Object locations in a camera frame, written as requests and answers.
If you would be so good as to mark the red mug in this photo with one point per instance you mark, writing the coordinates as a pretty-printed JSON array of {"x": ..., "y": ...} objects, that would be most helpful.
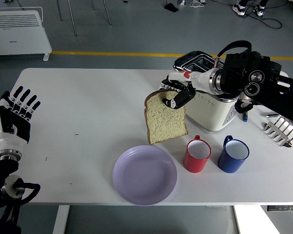
[{"x": 194, "y": 165}]

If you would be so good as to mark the blue marker pen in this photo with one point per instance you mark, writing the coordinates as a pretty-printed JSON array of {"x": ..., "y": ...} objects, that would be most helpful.
[{"x": 244, "y": 118}]

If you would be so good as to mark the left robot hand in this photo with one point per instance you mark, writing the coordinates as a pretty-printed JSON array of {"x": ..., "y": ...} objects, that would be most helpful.
[{"x": 14, "y": 131}]

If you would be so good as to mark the lilac round plate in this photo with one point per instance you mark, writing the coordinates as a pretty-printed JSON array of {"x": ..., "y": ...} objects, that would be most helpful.
[{"x": 144, "y": 175}]

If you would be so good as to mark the metal chair legs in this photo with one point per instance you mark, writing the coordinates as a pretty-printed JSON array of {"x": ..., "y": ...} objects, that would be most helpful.
[{"x": 73, "y": 24}]

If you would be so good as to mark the metal toast rack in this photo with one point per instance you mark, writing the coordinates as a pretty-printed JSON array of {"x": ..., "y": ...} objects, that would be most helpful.
[{"x": 267, "y": 127}]

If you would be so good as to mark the black foot pedal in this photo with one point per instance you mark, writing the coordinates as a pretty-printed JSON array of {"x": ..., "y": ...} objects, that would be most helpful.
[{"x": 172, "y": 7}]

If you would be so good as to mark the black table control panel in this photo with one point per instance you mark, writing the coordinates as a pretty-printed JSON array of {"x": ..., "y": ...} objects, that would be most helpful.
[{"x": 283, "y": 208}]

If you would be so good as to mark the silver black pen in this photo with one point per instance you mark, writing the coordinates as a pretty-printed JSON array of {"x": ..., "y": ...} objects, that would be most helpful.
[{"x": 268, "y": 115}]

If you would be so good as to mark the white panel heater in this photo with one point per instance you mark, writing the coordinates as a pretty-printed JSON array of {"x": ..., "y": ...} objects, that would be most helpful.
[{"x": 14, "y": 41}]

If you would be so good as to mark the blue mug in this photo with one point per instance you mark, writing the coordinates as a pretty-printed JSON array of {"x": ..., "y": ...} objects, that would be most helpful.
[{"x": 229, "y": 165}]

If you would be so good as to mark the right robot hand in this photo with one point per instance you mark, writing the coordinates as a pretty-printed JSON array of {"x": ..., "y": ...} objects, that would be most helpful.
[{"x": 197, "y": 79}]

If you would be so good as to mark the yellow floor tape line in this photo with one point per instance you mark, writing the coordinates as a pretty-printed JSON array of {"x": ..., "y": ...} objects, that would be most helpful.
[{"x": 112, "y": 53}]

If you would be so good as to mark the small grey floor device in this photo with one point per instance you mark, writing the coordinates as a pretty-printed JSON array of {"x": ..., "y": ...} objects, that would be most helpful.
[{"x": 181, "y": 2}]

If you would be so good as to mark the slice of bread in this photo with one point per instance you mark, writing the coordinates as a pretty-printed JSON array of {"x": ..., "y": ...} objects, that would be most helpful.
[{"x": 164, "y": 124}]

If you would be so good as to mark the white table leg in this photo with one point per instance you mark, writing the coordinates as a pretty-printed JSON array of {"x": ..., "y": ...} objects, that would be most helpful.
[
  {"x": 237, "y": 219},
  {"x": 61, "y": 219}
]

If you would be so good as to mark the person's white black sneaker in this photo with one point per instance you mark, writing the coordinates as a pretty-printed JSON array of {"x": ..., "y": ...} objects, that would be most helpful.
[
  {"x": 238, "y": 8},
  {"x": 260, "y": 10}
]

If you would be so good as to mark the cream chrome toaster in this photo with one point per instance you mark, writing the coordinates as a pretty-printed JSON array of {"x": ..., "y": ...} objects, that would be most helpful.
[{"x": 210, "y": 114}]

